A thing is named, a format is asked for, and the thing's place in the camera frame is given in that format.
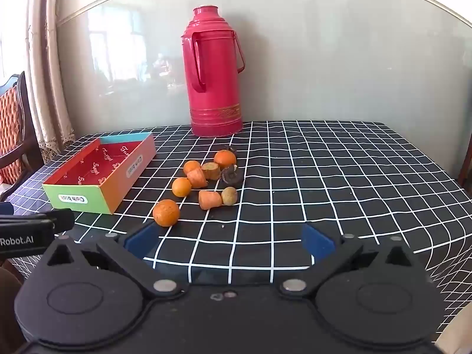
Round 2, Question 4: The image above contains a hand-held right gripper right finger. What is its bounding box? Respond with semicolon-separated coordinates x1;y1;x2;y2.
278;222;425;299

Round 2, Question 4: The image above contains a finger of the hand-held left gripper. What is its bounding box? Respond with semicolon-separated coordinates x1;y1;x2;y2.
0;208;75;234

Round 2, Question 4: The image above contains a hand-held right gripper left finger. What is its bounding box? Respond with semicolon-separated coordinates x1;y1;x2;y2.
39;223;185;301

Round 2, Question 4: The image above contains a large orange tangerine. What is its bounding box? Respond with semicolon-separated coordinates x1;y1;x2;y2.
153;199;181;228

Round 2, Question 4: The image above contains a colourful cardboard box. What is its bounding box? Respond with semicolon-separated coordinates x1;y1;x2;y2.
42;132;157;215

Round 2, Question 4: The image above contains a carrot piece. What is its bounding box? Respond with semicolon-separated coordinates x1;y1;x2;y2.
198;190;222;211
187;168;209;189

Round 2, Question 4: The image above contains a brown cut root piece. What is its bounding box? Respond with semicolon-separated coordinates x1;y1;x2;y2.
201;162;221;181

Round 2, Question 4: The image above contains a black checked tablecloth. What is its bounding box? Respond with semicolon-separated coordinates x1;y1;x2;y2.
6;120;472;345

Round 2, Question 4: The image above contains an orange patterned chair cushion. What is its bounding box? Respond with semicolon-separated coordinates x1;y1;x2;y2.
0;88;23;186

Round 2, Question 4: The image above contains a dark wooden chair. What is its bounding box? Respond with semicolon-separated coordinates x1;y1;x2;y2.
0;71;45;201

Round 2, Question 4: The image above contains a beige lace curtain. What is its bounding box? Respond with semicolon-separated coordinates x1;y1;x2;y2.
22;0;76;163

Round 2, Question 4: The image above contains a red thermos flask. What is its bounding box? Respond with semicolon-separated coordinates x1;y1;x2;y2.
181;5;246;138

